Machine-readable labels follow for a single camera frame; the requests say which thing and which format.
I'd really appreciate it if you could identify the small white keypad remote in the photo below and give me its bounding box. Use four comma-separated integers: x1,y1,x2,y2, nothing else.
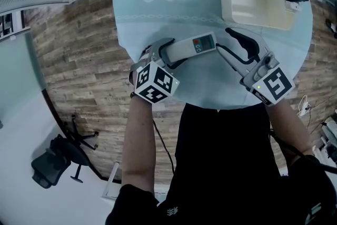
284,0,302,12

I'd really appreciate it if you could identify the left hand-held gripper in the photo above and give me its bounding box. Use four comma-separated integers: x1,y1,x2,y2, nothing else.
128,37,189,105

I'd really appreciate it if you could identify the black office chair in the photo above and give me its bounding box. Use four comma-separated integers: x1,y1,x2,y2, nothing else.
31,114,100,190

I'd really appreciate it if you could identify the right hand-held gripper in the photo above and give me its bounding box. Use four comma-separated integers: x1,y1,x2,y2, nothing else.
215,27,296,107

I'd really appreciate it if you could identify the person's right forearm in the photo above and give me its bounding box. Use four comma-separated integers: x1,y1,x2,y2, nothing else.
264,99,314,156

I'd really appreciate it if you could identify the frosted glass door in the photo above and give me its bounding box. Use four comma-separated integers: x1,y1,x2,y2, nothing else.
0,31,48,124

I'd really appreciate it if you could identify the light blue tablecloth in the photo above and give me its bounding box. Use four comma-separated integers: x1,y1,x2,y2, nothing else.
112,0,314,110

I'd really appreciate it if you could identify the white stool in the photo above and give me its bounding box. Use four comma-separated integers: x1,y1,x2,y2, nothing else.
101,162,122,201

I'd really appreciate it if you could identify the white power strip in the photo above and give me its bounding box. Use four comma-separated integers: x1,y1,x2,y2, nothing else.
298,94,312,116

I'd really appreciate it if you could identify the person's left forearm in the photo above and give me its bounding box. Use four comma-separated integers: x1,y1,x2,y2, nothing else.
121,93,156,195

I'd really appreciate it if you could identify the cream plastic organizer box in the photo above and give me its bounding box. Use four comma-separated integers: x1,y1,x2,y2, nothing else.
220,0,298,31

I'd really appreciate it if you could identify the white bookshelf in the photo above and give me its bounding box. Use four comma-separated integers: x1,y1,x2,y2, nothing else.
0,9,32,41

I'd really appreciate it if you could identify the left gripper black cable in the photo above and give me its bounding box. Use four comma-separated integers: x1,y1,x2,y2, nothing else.
152,118,176,174

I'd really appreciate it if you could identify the person's black shirt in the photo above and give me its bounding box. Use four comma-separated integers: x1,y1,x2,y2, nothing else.
105,102,337,225

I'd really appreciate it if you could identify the white remote with red button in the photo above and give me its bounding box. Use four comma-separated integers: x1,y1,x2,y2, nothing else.
160,32,219,63

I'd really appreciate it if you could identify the white cabinet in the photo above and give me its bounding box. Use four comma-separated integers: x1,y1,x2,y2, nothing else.
319,115,337,163

